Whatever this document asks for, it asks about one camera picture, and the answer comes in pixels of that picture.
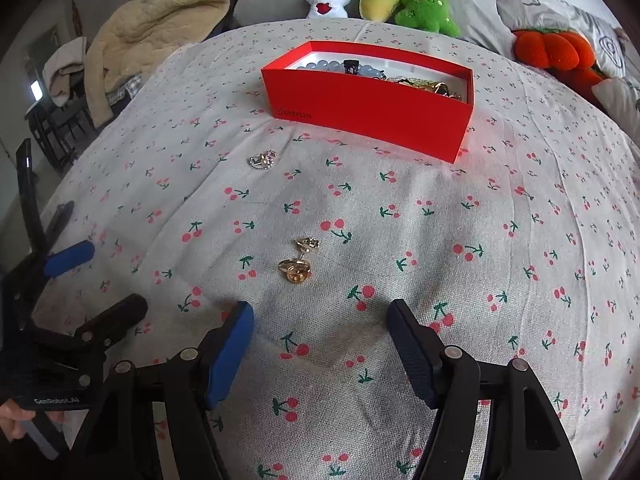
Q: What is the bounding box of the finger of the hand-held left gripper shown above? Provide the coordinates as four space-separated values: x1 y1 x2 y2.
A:
30 293 150 357
30 241 96 281

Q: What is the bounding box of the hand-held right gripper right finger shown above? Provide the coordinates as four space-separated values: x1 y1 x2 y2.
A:
386 298 583 480

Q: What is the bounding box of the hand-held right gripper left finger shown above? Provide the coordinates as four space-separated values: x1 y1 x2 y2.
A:
65 301 256 480

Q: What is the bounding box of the large gold ring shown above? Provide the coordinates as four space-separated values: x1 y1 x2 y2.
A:
278 257 313 286

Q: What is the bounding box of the silver ring with pink stones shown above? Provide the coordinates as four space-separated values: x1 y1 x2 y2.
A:
249 149 279 172

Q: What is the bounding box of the red cardboard box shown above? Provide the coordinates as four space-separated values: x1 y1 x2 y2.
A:
260 40 475 165

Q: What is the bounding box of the green and gold hair clip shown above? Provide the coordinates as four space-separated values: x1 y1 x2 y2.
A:
389 76 465 102

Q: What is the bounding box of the blue bead bracelet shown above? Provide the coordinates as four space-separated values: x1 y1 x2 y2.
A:
295 59 387 81

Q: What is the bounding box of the person's left hand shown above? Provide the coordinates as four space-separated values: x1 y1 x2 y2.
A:
0 399 67 442

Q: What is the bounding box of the black stand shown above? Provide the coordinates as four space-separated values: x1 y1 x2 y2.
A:
14 138 52 263

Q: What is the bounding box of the cherry print bed sheet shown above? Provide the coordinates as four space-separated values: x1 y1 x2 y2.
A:
35 16 640 480

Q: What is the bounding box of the black chair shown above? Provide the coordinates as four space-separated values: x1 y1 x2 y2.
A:
25 97 97 173

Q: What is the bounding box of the plaid cloth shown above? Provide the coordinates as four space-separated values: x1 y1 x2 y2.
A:
106 72 147 107

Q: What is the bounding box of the cream folded cloth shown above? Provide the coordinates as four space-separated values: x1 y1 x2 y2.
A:
42 35 89 109

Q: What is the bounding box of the beige quilted blanket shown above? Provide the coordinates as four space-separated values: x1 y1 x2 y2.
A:
82 0 264 129

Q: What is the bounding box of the deer print pillow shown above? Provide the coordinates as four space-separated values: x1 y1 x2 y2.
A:
591 77 640 117

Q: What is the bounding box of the orange pumpkin plush toy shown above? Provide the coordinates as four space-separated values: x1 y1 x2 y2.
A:
512 27 609 100

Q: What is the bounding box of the green plush toy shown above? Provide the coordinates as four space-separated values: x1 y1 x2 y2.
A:
394 0 461 39

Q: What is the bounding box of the spiral print pillow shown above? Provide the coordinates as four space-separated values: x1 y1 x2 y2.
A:
494 0 640 81

